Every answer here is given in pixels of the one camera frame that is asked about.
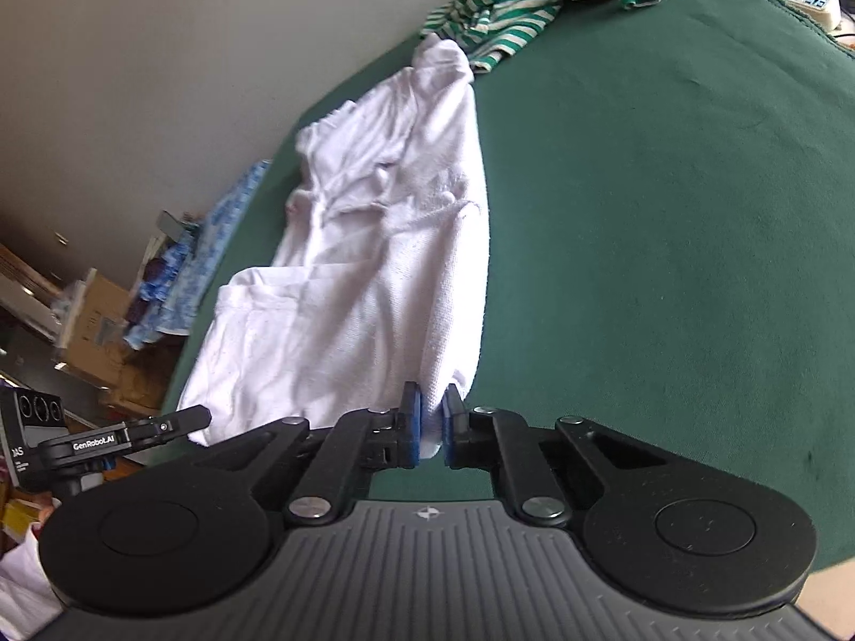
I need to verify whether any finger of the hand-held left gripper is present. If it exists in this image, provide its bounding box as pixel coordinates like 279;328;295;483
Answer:
130;404;213;450

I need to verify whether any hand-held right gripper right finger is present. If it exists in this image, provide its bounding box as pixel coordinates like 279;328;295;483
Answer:
442;384;669;527

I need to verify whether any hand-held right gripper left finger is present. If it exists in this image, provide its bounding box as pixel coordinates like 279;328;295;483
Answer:
193;382;423;527

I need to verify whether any white shirt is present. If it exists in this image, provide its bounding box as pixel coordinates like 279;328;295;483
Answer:
179;33;492;455

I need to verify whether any cardboard box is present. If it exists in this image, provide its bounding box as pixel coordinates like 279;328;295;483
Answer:
100;337;184;415
55;267;138;375

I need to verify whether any white cloth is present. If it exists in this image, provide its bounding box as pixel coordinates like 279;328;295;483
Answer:
0;534;64;641

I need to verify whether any blue purple crumpled cloth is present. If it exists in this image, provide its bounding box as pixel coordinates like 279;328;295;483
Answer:
130;240;198;348

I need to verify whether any blue patterned towel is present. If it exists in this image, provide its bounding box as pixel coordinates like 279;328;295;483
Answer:
127;159;271;351

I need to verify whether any green table cover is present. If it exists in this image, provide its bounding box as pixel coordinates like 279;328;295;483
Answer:
160;0;855;575

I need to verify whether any green striped shirt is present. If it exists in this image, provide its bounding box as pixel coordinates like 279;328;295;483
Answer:
419;0;665;74

